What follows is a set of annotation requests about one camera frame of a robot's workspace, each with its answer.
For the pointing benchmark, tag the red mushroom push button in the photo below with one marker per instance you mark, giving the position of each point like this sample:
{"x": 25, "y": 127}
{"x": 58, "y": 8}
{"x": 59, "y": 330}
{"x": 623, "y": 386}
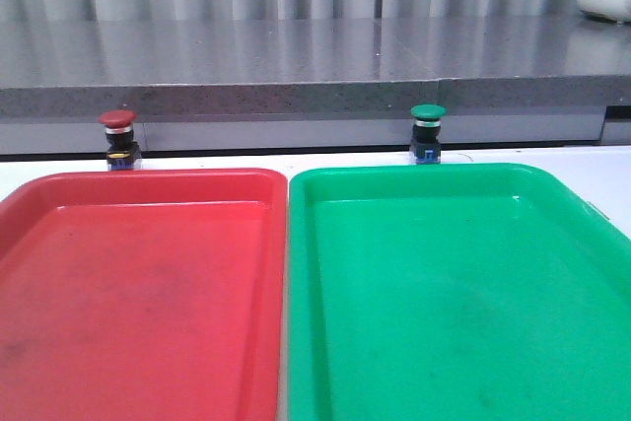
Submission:
{"x": 123, "y": 152}

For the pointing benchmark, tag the red plastic tray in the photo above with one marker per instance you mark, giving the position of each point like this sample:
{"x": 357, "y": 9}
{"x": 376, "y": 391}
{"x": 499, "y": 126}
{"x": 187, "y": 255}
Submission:
{"x": 144, "y": 295}

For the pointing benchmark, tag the green plastic tray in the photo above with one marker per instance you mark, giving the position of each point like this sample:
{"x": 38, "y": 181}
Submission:
{"x": 454, "y": 292}

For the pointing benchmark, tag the green mushroom push button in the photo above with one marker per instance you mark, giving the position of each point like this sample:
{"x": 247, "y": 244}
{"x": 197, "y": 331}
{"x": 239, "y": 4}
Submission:
{"x": 425, "y": 147}

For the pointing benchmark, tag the grey stone counter slab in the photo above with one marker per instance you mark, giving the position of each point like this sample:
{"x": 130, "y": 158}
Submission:
{"x": 203, "y": 86}

